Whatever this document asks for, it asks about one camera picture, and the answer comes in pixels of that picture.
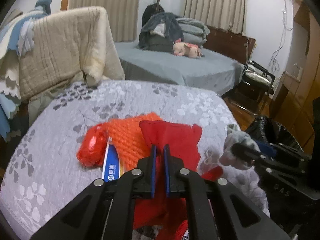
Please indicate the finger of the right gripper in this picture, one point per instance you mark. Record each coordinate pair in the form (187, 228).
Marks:
(250, 156)

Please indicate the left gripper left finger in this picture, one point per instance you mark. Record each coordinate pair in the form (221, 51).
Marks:
(104, 210)

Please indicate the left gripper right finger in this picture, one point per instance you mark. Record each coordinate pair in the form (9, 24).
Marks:
(216, 209)

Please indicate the white grey sock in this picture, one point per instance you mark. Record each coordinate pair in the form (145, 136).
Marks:
(236, 142)

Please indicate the blue white tissue box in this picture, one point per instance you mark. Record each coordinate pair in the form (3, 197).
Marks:
(112, 166)

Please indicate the red cloth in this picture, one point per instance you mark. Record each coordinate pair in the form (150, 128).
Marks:
(168, 212)

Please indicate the orange foam net sleeve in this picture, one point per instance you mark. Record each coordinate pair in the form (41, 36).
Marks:
(128, 139)

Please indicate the black trash bin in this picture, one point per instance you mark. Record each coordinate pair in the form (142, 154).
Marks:
(277, 132)

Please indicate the red plastic wrapper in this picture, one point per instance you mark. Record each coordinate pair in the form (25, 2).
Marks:
(92, 150)

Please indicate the wooden wardrobe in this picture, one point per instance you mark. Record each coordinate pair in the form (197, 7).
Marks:
(299, 83)

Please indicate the black folding chair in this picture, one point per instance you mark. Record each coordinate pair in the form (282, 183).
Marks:
(252, 92)

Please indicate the grey bed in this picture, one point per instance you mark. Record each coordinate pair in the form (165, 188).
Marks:
(214, 71)

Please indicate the dark wooden headboard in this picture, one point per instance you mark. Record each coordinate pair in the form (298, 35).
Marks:
(234, 46)

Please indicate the pink plush pig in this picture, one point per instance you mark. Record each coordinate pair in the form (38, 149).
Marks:
(189, 50)

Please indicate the pile of grey blankets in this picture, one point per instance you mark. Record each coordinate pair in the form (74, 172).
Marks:
(163, 29)

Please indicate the right beige curtain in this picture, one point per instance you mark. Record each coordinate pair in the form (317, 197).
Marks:
(227, 15)

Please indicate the beige curtain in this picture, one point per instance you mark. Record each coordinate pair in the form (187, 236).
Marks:
(227, 15)
(122, 16)

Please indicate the beige quilt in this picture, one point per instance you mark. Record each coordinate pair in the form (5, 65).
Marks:
(68, 43)

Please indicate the left beige curtain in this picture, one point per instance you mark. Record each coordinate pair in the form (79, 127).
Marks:
(122, 16)

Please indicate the blue white scalloped cloth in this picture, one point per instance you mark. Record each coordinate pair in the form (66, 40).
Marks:
(17, 38)

